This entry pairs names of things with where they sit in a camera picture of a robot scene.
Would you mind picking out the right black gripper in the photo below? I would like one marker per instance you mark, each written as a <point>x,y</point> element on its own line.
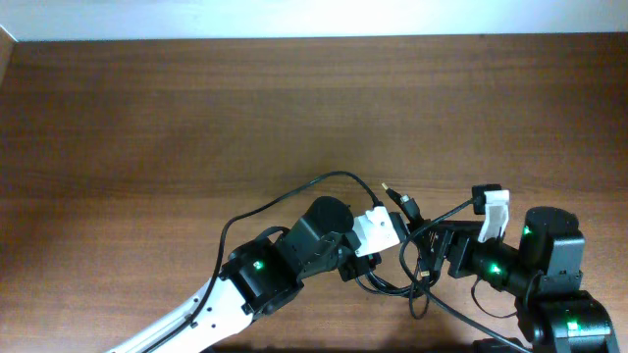
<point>458,252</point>

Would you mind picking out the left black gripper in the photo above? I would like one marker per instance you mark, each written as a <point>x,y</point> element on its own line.
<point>359,264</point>

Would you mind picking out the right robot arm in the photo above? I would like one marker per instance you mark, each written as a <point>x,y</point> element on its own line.
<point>543,274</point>

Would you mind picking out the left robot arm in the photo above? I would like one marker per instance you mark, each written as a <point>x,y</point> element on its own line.
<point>264,274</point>

